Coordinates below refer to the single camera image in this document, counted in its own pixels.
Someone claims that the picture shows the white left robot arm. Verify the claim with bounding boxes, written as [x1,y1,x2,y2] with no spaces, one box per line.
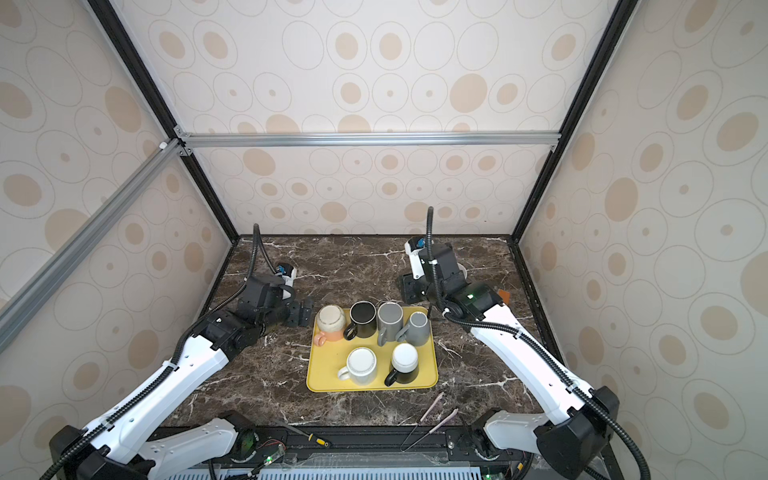
[43,271,313,479]

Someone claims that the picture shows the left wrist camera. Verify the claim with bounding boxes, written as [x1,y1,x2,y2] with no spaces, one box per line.
[276,262,297,300]

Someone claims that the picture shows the left aluminium frame bar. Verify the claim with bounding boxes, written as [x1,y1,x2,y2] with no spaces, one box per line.
[1,139,182,350]

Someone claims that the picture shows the white mug front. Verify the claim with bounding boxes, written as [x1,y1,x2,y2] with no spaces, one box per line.
[337,347,377,386]

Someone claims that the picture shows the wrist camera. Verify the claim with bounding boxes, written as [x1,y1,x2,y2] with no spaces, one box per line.
[276,262,297,300]
[405,235,431,282]

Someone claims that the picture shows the black mug white bottom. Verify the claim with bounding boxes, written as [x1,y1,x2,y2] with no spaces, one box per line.
[384,343,419,387]

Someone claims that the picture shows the yellow plastic tray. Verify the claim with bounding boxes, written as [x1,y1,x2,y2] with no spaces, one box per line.
[306,332,438,393]

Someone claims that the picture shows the horizontal aluminium frame bar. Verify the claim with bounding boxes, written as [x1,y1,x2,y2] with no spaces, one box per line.
[180,131,561,148]

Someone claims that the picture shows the tall grey mug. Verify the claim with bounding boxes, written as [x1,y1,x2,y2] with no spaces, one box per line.
[377,301,404,347]

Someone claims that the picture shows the pink cream mug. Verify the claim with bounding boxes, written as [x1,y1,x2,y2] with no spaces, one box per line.
[313,305,346,347]

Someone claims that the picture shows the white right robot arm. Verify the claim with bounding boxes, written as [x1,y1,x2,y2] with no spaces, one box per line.
[402,237,651,479]

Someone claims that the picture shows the yellow black screwdriver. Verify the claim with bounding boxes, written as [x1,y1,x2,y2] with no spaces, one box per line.
[280,422,331,448]

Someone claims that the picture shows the pink tweezers left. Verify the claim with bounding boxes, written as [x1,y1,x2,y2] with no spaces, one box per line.
[400,392,444,451]

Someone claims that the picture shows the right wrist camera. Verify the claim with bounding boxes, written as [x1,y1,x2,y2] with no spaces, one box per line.
[405,235,431,282]

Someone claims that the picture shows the grey mug lying back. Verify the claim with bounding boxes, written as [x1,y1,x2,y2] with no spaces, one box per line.
[396,311,431,347]

